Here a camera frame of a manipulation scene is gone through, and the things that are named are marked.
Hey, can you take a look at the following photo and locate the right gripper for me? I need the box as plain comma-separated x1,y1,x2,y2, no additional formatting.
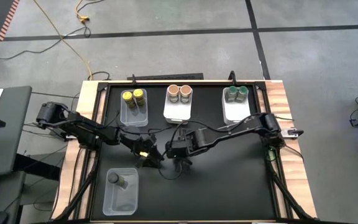
165,129,199,172

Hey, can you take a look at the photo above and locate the onion seasoning tin yellow lid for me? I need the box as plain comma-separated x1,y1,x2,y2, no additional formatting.
132,88,146,107
121,90,136,110

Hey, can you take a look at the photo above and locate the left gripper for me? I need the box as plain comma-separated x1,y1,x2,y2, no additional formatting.
118,126,165,169

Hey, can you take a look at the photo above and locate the yellow extension cord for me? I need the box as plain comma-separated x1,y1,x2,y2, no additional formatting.
32,0,93,81

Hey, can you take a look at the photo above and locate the furikake jar with gold lid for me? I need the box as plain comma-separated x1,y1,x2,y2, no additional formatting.
167,84,181,104
178,84,194,105

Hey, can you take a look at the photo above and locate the clear plastic bin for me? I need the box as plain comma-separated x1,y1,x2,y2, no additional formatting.
119,88,149,128
102,167,140,217

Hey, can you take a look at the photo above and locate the black desk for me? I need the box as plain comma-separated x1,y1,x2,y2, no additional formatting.
0,170,26,224

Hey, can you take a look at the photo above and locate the black cable loop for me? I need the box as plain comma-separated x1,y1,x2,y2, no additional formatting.
87,70,111,82

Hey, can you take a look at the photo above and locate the grey desk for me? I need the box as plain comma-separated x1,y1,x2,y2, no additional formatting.
0,86,33,180

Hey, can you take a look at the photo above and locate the spice jar with black lid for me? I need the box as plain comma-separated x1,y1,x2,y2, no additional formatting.
107,172,129,190

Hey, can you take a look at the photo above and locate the white plastic bin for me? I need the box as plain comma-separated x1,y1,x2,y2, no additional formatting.
163,86,193,125
221,86,252,125

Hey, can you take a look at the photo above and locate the spice jar with green lid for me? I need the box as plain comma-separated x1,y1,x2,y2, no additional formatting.
224,85,239,103
236,85,250,103

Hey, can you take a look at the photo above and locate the black floor cable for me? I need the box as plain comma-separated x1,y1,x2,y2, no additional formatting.
0,23,92,60

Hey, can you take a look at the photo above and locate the yellow cord with plug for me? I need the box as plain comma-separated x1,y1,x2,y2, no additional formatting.
75,0,90,24

